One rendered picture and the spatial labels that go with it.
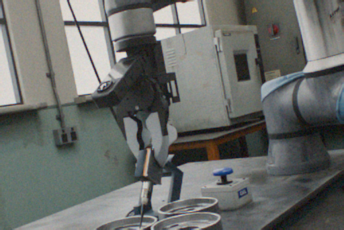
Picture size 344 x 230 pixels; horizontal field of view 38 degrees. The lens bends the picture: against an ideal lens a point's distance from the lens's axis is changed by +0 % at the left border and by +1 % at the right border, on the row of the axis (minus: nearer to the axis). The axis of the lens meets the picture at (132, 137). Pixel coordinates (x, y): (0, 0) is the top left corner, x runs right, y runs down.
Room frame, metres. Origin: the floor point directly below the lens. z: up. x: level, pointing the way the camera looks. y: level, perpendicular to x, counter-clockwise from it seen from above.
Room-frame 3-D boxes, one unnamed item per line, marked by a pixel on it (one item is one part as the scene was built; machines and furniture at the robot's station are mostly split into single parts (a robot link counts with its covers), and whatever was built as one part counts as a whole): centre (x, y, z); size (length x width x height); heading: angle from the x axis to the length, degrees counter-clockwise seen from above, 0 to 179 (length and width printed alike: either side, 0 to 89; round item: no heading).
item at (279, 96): (1.21, -0.39, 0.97); 0.13 x 0.12 x 0.14; 33
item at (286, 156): (1.21, -0.39, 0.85); 0.15 x 0.15 x 0.10
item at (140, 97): (0.83, -0.04, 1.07); 0.09 x 0.08 x 0.12; 143
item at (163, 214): (0.84, -0.07, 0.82); 0.10 x 0.10 x 0.04
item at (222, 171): (0.96, -0.16, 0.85); 0.04 x 0.04 x 0.05
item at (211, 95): (3.37, -0.60, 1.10); 0.62 x 0.61 x 0.65; 141
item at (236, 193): (0.97, -0.17, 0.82); 0.08 x 0.07 x 0.05; 141
